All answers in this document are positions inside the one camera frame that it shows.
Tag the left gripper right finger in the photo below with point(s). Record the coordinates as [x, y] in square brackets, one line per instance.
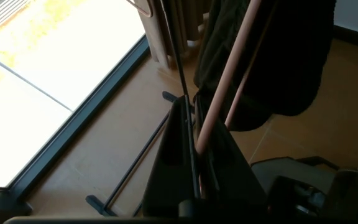
[235, 186]

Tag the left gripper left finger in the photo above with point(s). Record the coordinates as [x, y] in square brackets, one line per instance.
[172, 180]

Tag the black garment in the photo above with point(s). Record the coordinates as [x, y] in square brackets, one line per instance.
[291, 62]

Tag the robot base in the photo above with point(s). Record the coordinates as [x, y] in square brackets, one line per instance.
[291, 174]

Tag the black clothes rack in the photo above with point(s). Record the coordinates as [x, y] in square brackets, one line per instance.
[96, 202]

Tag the brown curtain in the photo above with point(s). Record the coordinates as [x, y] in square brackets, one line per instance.
[157, 37]

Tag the window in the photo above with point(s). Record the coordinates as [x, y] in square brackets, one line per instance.
[42, 77]

